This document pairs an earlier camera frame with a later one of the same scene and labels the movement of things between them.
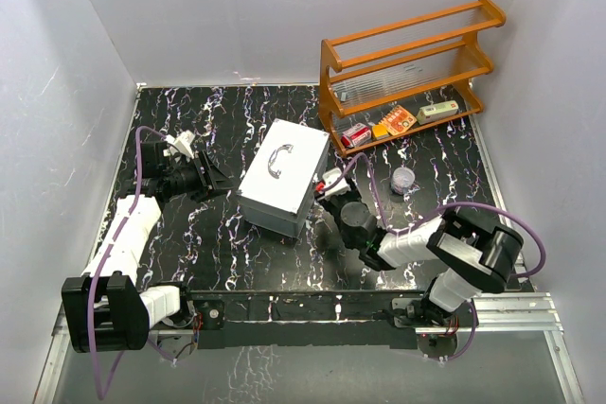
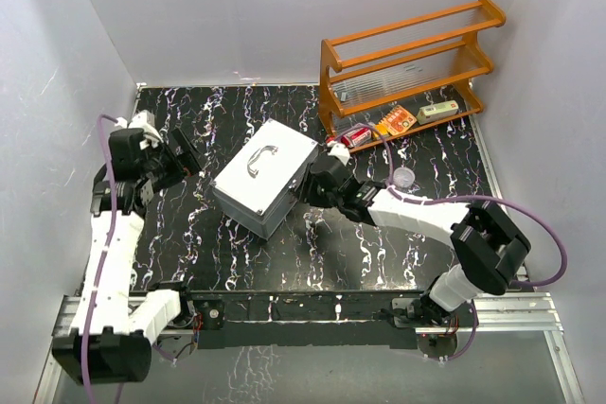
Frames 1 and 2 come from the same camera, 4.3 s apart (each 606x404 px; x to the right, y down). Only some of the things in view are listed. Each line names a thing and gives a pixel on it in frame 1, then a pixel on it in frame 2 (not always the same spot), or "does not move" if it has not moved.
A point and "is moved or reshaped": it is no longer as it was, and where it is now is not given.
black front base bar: x=360 y=319 does not move
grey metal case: x=277 y=186 is moved or reshaped
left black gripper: x=210 y=181 -> x=185 y=165
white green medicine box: x=436 y=111 does not move
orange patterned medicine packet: x=398 y=120 does not move
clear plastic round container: x=401 y=179 does not move
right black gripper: x=328 y=201 -> x=309 y=193
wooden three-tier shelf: x=405 y=79 does not move
